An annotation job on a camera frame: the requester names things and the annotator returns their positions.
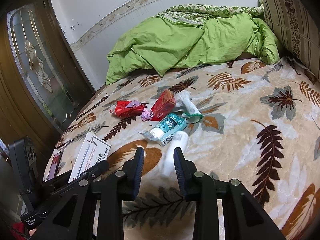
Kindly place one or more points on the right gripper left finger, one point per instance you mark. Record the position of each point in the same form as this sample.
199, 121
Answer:
74, 214

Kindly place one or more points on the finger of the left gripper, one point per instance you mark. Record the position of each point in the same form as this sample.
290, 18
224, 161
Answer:
92, 171

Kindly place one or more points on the white medicine box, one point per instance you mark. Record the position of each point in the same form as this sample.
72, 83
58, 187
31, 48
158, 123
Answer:
92, 151

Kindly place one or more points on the torn red paper box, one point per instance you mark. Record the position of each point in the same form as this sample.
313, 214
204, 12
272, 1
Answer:
124, 109

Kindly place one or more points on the purple wrapper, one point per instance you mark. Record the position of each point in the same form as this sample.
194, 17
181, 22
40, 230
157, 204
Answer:
146, 115

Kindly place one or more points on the teal tissue pack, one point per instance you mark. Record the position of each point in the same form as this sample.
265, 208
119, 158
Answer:
165, 129

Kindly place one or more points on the white spray bottle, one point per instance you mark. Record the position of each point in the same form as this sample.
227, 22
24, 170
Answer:
179, 140

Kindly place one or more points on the red cigarette pack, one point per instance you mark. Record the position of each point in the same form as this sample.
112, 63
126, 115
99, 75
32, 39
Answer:
163, 106

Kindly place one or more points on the white sock green cuff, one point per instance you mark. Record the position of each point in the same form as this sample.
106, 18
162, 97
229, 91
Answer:
185, 108

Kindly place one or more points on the smartphone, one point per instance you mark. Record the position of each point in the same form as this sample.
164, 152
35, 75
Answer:
53, 170

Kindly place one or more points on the leaf pattern fleece blanket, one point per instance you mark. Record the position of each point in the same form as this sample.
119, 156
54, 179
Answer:
260, 125

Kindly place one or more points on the wooden glass door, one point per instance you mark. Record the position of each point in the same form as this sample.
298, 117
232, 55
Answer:
43, 87

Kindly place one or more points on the green quilt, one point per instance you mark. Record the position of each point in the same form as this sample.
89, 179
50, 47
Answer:
184, 36

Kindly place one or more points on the striped floral headboard cushion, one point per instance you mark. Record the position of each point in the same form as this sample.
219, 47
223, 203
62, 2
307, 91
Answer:
295, 29

